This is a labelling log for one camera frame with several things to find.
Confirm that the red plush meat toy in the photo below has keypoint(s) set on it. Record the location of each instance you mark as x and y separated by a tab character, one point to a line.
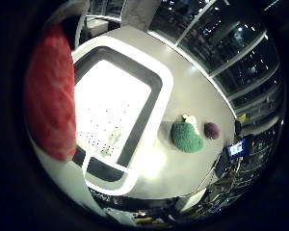
51	93

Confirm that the purple plush eggplant toy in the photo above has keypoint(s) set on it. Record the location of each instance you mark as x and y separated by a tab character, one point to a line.
212	131

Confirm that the white rectangular tray container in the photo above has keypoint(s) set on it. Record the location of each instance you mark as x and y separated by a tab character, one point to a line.
112	106

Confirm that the green and yellow plush toy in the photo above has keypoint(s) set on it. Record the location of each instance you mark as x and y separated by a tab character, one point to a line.
186	138

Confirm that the small blue-lit monitor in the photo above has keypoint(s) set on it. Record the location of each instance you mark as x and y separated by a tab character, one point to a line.
236	148

